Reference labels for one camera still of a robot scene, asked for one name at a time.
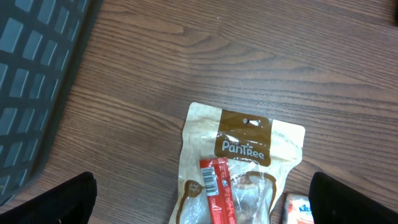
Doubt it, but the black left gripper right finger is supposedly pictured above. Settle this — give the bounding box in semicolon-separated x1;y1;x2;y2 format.
308;172;397;224

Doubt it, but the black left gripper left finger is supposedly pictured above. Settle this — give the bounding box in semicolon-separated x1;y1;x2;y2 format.
1;172;97;224

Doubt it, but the brown cookie bag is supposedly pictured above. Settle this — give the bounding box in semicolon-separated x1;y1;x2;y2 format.
169;102;305;223

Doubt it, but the red snack stick packet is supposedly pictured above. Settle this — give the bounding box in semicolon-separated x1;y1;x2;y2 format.
200;157;236;224

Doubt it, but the grey plastic mesh basket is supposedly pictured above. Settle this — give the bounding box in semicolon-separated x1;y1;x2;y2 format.
1;0;101;204

